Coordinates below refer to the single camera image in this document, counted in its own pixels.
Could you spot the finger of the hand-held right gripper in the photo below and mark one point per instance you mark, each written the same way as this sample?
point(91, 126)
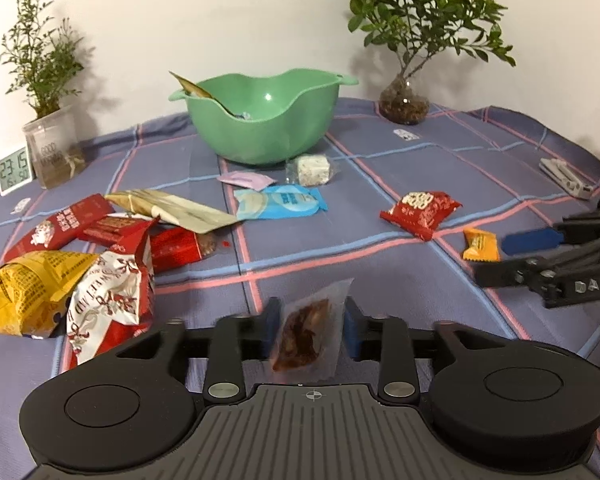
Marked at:
point(500, 272)
point(530, 241)

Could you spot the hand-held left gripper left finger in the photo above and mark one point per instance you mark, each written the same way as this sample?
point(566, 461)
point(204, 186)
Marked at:
point(271, 327)

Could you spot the plant in clear plastic pot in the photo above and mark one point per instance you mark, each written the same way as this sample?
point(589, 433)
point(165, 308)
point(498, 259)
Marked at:
point(55, 150)

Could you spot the red and white snack packet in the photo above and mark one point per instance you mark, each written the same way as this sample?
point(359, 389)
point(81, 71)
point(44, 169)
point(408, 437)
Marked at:
point(115, 300)

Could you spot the dark red flat packet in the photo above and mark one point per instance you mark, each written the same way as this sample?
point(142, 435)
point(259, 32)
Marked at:
point(55, 225)

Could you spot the clear packet with white nougat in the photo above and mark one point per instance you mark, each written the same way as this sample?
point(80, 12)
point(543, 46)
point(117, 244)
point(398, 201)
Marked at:
point(312, 167)

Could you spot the red packet with clear end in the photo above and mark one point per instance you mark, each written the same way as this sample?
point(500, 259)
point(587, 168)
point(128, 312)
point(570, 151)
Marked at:
point(177, 250)

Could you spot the leafy plant in glass vase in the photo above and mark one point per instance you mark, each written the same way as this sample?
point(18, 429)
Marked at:
point(405, 105)

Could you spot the orange candy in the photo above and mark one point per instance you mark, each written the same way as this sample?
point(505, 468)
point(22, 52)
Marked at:
point(480, 245)

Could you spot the gold and brown sachet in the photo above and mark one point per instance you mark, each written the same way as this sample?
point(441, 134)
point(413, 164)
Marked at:
point(192, 87)

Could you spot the lilac packet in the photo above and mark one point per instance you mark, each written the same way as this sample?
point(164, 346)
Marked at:
point(245, 179)

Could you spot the light blue packet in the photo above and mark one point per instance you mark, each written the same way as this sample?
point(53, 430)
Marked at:
point(280, 202)

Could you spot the white digital clock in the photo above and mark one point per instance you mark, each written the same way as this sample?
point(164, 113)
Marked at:
point(14, 170)

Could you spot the white plastic device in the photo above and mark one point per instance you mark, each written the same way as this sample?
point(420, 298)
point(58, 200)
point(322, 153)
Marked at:
point(565, 178)

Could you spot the red packet with gold print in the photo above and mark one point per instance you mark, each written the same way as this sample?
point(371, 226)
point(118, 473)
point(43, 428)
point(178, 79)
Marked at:
point(420, 210)

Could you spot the cream sachet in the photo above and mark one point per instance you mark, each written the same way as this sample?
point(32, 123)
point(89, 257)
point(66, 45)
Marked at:
point(200, 217)

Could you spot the green plastic bowl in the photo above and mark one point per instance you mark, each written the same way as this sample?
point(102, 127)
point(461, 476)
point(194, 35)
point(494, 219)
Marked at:
point(260, 135)

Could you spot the small white tag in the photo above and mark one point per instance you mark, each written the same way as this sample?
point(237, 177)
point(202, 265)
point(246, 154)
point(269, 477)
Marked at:
point(406, 134)
point(21, 205)

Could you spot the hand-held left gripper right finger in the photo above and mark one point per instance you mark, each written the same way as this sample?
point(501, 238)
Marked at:
point(352, 330)

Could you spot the clear packet with brown date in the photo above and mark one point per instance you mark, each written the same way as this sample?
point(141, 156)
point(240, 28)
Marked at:
point(302, 335)

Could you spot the blue plaid tablecloth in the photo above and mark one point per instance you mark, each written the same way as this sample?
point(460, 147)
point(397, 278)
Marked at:
point(330, 260)

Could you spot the yellow snack packet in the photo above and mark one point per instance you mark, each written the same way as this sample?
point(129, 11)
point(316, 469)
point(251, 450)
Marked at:
point(30, 290)

